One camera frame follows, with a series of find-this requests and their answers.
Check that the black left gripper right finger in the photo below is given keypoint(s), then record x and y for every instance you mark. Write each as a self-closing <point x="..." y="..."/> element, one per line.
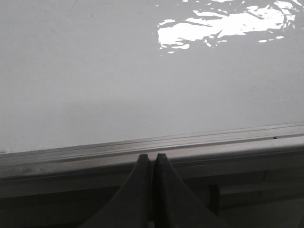
<point x="176" y="206"/>

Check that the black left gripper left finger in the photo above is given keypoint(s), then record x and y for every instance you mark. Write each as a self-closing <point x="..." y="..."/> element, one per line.
<point x="129" y="207"/>

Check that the white whiteboard with aluminium frame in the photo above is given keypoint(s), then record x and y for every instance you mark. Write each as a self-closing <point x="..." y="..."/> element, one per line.
<point x="88" y="85"/>

